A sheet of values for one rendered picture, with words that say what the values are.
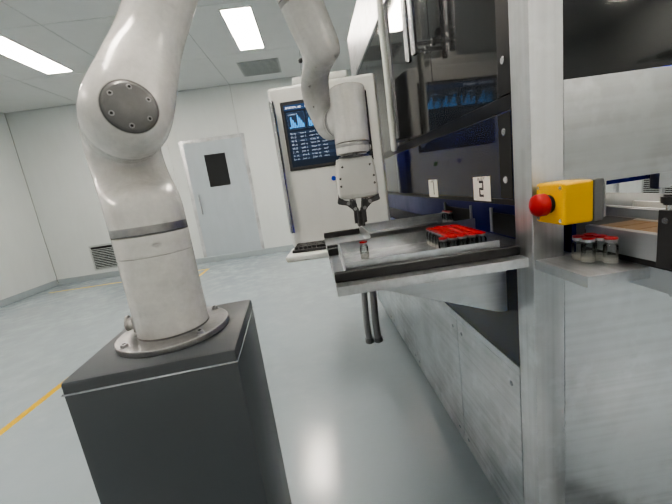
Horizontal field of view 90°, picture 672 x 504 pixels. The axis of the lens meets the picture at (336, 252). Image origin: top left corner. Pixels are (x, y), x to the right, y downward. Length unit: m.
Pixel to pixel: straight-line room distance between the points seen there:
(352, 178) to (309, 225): 0.86
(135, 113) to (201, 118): 6.01
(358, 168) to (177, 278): 0.47
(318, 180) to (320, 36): 0.92
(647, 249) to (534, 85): 0.34
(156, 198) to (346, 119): 0.45
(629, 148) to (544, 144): 0.17
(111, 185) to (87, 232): 6.73
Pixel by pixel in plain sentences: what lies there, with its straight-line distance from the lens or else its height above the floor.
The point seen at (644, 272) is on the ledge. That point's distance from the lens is 0.75.
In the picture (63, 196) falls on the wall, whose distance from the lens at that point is 7.53.
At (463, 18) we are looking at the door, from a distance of 1.05.
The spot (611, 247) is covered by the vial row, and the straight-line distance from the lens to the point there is 0.75.
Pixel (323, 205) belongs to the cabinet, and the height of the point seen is 0.99.
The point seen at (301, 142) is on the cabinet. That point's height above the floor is 1.29.
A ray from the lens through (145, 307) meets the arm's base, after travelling 0.63.
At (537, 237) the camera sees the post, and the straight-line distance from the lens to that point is 0.78.
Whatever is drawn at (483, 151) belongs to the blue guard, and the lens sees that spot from 0.91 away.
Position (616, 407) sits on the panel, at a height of 0.50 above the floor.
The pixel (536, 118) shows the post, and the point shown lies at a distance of 0.77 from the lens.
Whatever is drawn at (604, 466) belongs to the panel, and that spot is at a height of 0.35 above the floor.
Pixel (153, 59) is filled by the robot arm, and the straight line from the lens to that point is 0.64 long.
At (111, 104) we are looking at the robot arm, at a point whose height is 1.23.
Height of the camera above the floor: 1.08
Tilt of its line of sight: 11 degrees down
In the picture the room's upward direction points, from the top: 8 degrees counter-clockwise
